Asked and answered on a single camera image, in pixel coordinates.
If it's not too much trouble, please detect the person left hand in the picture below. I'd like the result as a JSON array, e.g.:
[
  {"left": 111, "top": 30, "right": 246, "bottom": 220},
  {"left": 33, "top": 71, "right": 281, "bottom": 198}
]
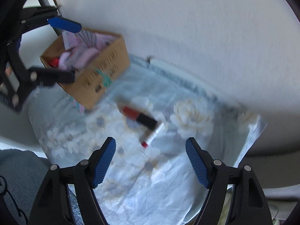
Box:
[{"left": 0, "top": 65, "right": 14, "bottom": 94}]

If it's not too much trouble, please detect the red snack box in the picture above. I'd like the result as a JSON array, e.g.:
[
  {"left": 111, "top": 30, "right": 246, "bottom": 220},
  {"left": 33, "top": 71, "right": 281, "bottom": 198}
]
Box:
[{"left": 48, "top": 57, "right": 59, "bottom": 68}]

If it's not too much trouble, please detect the cardboard box pink lining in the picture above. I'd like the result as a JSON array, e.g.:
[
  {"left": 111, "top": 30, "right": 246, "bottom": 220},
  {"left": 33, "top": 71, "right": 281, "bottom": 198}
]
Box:
[{"left": 40, "top": 29, "right": 130, "bottom": 110}]

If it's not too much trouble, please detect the small red white stick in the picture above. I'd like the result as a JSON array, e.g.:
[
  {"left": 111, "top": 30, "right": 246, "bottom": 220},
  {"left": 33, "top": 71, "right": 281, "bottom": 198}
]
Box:
[{"left": 141, "top": 122, "right": 164, "bottom": 148}]

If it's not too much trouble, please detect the floral light blue cloth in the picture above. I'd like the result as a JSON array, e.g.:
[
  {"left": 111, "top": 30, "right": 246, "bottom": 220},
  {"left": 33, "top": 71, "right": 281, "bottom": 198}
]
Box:
[{"left": 28, "top": 56, "right": 266, "bottom": 224}]

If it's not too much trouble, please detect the red lip gloss bottle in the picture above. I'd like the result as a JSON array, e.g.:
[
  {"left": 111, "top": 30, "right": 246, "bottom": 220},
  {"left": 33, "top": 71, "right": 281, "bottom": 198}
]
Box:
[{"left": 121, "top": 106, "right": 158, "bottom": 130}]

